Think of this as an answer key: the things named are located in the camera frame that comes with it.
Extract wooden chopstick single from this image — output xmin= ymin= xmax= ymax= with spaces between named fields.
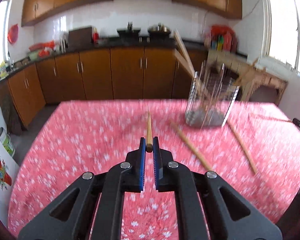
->
xmin=146 ymin=111 xmax=153 ymax=153

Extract brown lower kitchen cabinets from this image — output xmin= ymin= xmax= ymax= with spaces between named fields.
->
xmin=0 ymin=46 xmax=191 ymax=126

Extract pink floral tablecloth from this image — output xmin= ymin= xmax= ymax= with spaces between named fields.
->
xmin=8 ymin=100 xmax=300 ymax=235

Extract wooden chopstick middle left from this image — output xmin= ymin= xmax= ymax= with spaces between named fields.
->
xmin=170 ymin=120 xmax=212 ymax=171

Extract cream wooden side table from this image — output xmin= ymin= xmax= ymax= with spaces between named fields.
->
xmin=207 ymin=50 xmax=288 ymax=106

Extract chopstick in holder leaning right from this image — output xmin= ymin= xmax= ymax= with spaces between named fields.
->
xmin=233 ymin=58 xmax=266 ymax=87

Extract chopstick in holder leaning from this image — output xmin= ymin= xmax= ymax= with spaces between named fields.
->
xmin=233 ymin=58 xmax=266 ymax=87
xmin=172 ymin=30 xmax=208 ymax=99

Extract red bag and bottles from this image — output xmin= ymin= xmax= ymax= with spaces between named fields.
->
xmin=204 ymin=25 xmax=238 ymax=53

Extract chopstick in holder leaning left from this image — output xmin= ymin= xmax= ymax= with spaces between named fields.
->
xmin=172 ymin=30 xmax=208 ymax=99

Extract black lidded pot right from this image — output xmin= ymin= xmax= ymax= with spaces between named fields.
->
xmin=147 ymin=23 xmax=171 ymax=40

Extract dark wooden cutting board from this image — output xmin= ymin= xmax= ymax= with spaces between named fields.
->
xmin=68 ymin=26 xmax=93 ymax=48

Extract red sauce bottle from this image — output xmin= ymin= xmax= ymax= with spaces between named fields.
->
xmin=92 ymin=28 xmax=99 ymax=44

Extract black wok left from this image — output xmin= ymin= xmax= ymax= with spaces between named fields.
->
xmin=116 ymin=22 xmax=141 ymax=39

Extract steel wire utensil holder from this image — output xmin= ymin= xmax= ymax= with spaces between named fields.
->
xmin=185 ymin=61 xmax=239 ymax=129

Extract red plastic bag on wall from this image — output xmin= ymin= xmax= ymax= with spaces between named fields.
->
xmin=7 ymin=24 xmax=19 ymax=45

